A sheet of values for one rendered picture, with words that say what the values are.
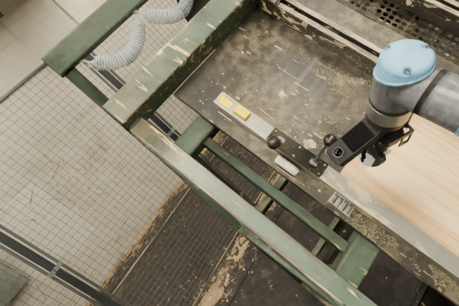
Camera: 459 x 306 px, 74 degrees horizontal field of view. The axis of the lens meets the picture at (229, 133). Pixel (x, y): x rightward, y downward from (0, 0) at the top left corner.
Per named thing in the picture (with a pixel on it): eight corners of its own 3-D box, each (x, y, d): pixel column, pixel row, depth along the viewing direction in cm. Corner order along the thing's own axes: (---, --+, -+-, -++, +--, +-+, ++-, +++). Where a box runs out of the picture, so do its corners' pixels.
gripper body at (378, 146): (408, 145, 65) (425, 113, 55) (373, 164, 65) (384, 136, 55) (383, 119, 69) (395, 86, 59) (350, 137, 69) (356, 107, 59)
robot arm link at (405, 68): (424, 85, 41) (367, 59, 45) (404, 127, 50) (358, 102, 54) (455, 48, 43) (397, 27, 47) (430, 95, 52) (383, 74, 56)
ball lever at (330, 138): (314, 172, 91) (337, 143, 82) (304, 164, 92) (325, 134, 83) (319, 165, 94) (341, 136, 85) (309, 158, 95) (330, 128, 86)
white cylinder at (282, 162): (273, 162, 98) (294, 177, 96) (274, 160, 95) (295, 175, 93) (279, 155, 99) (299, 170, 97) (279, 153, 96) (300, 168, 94)
